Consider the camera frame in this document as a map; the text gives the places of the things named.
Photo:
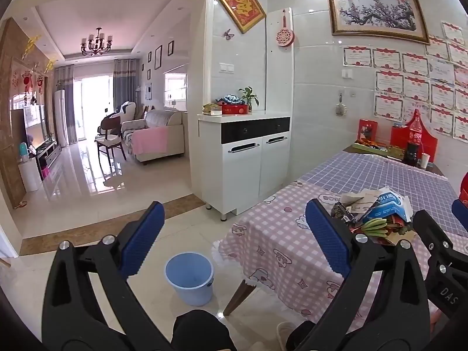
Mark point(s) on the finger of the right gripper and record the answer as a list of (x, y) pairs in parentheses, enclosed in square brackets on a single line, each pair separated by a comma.
[(460, 211), (435, 239)]

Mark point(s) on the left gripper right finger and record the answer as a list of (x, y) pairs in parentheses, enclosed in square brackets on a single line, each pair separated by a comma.
[(381, 304)]

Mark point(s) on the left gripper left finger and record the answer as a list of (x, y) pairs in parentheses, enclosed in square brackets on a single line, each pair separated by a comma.
[(72, 318)]

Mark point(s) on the blue white plastic bag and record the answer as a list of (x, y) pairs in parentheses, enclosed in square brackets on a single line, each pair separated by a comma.
[(389, 203)]

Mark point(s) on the green bananas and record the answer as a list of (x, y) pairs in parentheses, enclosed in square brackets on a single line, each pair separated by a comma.
[(375, 228)]

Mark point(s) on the cola bottle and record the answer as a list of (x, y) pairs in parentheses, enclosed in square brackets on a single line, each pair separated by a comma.
[(415, 133)]

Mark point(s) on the red paper bag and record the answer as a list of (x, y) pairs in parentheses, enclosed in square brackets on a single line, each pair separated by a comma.
[(399, 138)]

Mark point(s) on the light blue plastic bucket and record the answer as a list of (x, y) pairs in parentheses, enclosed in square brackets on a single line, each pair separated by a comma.
[(191, 275)]

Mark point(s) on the wooden table leg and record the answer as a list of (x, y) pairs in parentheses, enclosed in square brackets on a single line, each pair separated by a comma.
[(241, 294)]

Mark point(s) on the white cylindrical bin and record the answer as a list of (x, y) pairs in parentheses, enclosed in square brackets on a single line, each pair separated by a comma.
[(30, 175)]

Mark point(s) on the pink blanket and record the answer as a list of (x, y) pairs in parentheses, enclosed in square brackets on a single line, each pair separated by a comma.
[(150, 140)]

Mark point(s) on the dark wooden chair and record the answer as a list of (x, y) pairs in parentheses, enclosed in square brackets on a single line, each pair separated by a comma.
[(109, 137)]

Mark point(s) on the television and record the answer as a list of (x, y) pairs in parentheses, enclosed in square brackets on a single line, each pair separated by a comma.
[(29, 125)]

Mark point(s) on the white sideboard cabinet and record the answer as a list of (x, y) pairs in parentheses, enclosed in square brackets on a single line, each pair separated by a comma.
[(245, 159)]

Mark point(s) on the framed plum blossom painting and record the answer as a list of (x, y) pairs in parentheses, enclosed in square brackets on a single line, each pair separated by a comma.
[(396, 19)]

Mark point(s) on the beige sofa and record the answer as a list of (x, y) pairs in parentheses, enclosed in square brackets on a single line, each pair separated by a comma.
[(173, 119)]

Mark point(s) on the red gift box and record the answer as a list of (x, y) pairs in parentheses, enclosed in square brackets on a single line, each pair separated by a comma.
[(231, 109)]

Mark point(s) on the black chandelier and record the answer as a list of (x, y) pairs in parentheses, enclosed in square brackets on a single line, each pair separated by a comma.
[(96, 45)]

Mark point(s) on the red gold framed calligraphy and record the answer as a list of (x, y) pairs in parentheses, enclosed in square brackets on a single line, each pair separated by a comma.
[(245, 13)]

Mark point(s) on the round red wall ornament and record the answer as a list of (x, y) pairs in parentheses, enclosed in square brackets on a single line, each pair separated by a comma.
[(285, 35)]

